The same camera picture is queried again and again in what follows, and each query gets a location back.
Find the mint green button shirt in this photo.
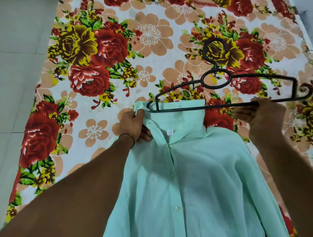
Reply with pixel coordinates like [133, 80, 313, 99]
[103, 99, 290, 237]

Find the person's right hand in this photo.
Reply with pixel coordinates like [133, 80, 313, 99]
[231, 97, 287, 147]

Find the person's left hand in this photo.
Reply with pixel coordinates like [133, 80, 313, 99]
[119, 109, 153, 144]

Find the person's left forearm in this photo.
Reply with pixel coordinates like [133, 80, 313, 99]
[0, 134, 135, 237]

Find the black thread wrist band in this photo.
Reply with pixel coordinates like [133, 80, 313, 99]
[119, 133, 135, 149]

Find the person's right forearm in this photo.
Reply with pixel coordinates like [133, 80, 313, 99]
[249, 134, 313, 237]

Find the black metal clothes hanger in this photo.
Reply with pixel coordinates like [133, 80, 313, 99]
[146, 38, 313, 113]

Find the floral bed sheet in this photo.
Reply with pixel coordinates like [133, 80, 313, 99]
[4, 0, 313, 237]

